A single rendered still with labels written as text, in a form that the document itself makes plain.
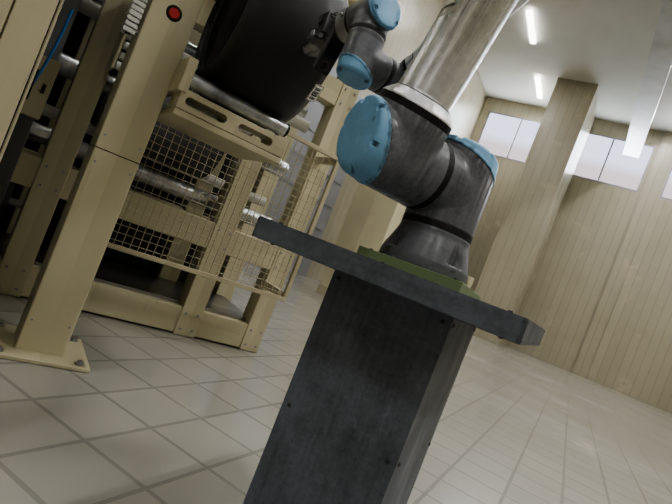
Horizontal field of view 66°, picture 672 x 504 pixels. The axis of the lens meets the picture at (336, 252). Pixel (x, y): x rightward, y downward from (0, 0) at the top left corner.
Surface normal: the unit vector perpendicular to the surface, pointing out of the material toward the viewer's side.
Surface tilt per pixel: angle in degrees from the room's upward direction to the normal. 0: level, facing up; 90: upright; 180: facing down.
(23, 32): 90
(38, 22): 90
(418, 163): 102
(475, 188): 88
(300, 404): 90
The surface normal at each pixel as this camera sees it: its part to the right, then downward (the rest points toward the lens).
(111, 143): 0.51, 0.20
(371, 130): -0.82, -0.26
